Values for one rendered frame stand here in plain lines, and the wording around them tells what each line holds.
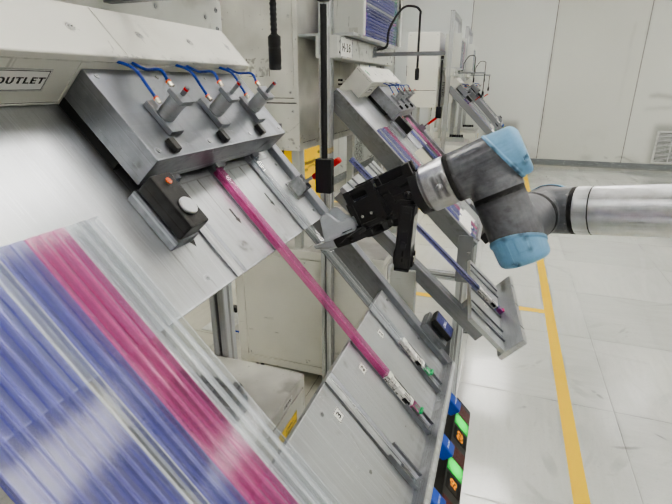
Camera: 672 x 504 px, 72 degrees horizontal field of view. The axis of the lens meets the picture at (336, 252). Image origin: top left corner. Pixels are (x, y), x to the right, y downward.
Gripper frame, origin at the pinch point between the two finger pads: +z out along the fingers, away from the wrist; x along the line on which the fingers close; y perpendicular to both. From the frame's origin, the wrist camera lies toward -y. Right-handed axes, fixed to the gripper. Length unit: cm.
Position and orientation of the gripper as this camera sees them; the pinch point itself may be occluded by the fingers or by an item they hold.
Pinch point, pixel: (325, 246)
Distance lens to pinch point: 81.0
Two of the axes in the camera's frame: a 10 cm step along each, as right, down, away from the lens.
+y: -4.4, -8.8, -1.5
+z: -8.3, 3.4, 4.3
